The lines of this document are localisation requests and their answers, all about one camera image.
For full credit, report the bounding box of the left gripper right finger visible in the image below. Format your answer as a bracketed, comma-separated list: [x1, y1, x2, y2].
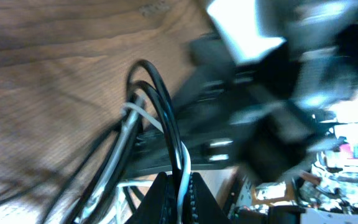
[186, 172, 231, 224]

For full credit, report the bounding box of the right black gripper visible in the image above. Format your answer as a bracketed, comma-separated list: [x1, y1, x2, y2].
[129, 33, 337, 182]

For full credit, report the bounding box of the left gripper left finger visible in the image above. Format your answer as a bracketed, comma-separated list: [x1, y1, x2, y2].
[126, 172, 177, 224]

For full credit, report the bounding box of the long black usb cable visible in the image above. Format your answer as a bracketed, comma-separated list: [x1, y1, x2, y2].
[0, 58, 186, 224]

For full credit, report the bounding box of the white usb cable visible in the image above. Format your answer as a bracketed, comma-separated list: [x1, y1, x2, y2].
[73, 96, 192, 224]

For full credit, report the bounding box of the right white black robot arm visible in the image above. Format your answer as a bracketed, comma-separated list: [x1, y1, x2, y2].
[172, 1, 358, 182]

